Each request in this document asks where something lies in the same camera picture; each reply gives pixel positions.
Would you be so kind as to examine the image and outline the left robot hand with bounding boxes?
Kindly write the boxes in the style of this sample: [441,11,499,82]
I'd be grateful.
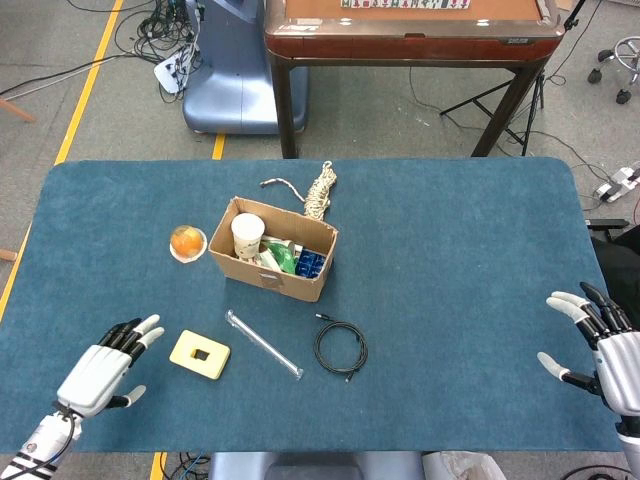
[55,314,166,419]

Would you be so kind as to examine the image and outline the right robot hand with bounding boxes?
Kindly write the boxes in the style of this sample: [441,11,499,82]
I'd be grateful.
[536,282,640,416]

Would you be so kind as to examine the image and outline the yellow sponge block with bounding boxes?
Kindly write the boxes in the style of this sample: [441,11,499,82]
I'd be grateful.
[168,329,232,381]

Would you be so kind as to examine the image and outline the clear plastic tube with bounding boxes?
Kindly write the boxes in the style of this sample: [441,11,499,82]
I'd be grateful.
[224,309,305,382]

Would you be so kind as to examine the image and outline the brown cardboard box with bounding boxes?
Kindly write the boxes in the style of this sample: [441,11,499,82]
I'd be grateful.
[207,196,340,304]

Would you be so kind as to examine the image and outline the black cable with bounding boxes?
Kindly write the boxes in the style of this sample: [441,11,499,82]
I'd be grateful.
[313,312,370,384]

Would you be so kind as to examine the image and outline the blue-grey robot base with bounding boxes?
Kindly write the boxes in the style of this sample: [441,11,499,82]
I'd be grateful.
[181,0,310,135]

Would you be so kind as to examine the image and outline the black chair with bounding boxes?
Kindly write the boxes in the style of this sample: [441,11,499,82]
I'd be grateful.
[585,218,640,331]

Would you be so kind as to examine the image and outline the orange fruit jelly cup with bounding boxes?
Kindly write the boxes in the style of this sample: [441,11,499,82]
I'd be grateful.
[168,224,208,265]

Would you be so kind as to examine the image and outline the blue felt table mat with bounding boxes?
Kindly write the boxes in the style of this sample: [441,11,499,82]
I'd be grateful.
[0,157,629,455]

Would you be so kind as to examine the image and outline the white plastic bag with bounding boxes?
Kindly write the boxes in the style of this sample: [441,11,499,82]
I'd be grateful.
[422,450,507,480]

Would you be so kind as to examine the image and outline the white power strip with switches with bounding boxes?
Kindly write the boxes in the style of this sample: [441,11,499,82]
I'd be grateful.
[593,160,640,204]

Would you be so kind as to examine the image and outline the white paper cup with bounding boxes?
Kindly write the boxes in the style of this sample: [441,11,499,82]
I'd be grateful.
[230,213,266,262]

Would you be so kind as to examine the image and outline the green packet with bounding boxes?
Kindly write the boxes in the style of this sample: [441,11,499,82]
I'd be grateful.
[259,238,301,274]

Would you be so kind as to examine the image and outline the grey robot torso base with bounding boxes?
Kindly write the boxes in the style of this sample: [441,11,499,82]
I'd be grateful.
[207,451,426,480]

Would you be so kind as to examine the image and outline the blue packet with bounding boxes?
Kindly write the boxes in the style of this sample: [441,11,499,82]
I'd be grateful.
[294,248,327,279]

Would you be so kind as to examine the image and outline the slanted wooden leg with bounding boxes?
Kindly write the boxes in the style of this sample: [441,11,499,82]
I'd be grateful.
[0,97,38,124]

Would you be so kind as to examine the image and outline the black tripod stand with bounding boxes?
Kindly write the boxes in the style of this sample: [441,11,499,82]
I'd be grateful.
[439,69,546,157]

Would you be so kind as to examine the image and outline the chrome stool with casters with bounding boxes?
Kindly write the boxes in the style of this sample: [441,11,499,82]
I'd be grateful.
[587,35,640,105]

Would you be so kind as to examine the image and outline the white power strip with plugs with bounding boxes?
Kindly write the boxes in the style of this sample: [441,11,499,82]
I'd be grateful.
[153,47,196,95]

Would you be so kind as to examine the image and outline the brown mahjong table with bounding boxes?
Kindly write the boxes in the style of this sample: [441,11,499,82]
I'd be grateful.
[263,0,566,159]

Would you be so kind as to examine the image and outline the face-up mahjong tile row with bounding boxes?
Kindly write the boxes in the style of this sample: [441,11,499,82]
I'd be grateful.
[341,0,471,10]

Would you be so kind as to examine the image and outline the bundled beige rope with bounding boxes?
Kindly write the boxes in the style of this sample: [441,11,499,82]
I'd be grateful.
[259,160,338,221]

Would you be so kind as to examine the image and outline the tangled black floor cables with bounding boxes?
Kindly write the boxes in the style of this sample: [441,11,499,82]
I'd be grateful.
[114,0,201,66]

